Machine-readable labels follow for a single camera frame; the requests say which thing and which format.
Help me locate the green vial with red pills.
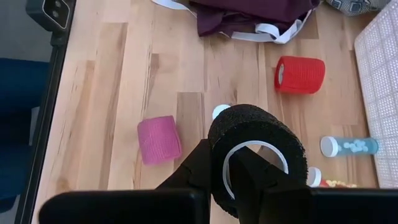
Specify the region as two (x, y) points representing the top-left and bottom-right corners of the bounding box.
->
(211, 104), (231, 121)

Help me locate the red bandage roll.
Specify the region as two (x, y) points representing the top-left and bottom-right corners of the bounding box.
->
(274, 55), (326, 95)

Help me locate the black table-level camera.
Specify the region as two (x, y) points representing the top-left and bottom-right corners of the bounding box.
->
(25, 0), (77, 47)

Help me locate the blue vial with white pills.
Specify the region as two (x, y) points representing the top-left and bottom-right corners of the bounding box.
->
(320, 136), (379, 158)

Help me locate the grey cloth with square pattern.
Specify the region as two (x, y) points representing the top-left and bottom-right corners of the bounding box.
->
(325, 0), (391, 17)

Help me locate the purple cloth garment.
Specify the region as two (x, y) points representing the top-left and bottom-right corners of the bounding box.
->
(188, 0), (321, 37)

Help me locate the pink bandage roll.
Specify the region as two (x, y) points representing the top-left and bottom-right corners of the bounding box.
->
(137, 115), (183, 166)

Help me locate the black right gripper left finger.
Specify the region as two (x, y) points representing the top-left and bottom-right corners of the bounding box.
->
(156, 139), (213, 191)

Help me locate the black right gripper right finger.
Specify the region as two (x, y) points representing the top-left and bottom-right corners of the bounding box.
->
(229, 145), (312, 224)

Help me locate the large white perforated basket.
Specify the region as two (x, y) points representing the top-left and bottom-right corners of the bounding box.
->
(354, 0), (398, 190)

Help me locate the white paper sheet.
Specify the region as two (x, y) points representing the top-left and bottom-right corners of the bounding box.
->
(151, 0), (313, 45)

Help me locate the black table edge rail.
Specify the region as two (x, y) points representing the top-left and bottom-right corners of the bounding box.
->
(14, 30), (77, 224)

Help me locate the black bandage roll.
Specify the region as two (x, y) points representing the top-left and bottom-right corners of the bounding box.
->
(207, 104), (308, 218)

